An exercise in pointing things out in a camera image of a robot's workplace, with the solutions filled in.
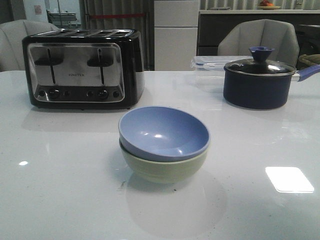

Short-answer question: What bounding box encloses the white cabinet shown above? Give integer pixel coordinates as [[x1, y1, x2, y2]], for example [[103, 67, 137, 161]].
[[154, 0, 201, 71]]

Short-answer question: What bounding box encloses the blue bowl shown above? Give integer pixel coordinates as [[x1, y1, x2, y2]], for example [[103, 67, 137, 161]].
[[118, 106, 210, 162]]

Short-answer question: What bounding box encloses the dark blue saucepan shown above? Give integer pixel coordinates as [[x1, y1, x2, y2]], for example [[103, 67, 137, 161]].
[[223, 65, 320, 110]]

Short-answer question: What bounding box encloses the grey chair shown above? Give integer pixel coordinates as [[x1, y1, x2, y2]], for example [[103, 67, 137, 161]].
[[0, 19, 58, 72], [217, 19, 300, 66]]

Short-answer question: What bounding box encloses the grey chair left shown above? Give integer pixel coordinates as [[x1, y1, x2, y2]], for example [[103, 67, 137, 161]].
[[0, 19, 58, 72]]

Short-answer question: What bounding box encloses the glass pot lid blue knob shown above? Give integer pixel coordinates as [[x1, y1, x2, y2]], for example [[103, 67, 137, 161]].
[[224, 46, 296, 76]]

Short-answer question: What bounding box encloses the black and chrome toaster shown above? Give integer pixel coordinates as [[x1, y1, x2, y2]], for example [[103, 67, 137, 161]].
[[22, 29, 145, 110]]

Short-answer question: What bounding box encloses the clear plastic food container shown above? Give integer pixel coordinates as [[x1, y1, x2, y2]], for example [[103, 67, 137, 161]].
[[191, 55, 252, 93]]

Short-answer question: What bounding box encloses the grey chair right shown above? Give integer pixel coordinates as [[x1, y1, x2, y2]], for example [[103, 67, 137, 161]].
[[217, 19, 300, 66]]

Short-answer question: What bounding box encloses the fruit plate on counter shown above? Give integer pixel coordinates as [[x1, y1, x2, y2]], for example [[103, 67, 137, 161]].
[[257, 0, 281, 10]]

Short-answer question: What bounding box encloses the green bowl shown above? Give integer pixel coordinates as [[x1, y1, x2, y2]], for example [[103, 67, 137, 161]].
[[119, 143, 208, 184]]

